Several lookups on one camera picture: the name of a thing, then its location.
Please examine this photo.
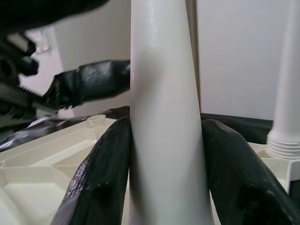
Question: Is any cream plastic children's tabletop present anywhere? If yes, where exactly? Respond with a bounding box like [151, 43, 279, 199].
[0, 114, 300, 225]

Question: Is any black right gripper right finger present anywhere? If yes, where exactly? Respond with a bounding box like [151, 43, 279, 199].
[202, 119, 300, 225]

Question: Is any white plastic table leg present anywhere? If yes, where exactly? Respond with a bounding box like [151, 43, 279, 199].
[128, 0, 215, 225]
[267, 0, 300, 161]

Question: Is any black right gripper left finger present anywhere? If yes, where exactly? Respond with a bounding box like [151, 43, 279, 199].
[50, 118, 131, 225]

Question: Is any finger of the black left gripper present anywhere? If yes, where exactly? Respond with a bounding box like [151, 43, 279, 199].
[50, 60, 131, 106]
[0, 0, 111, 32]

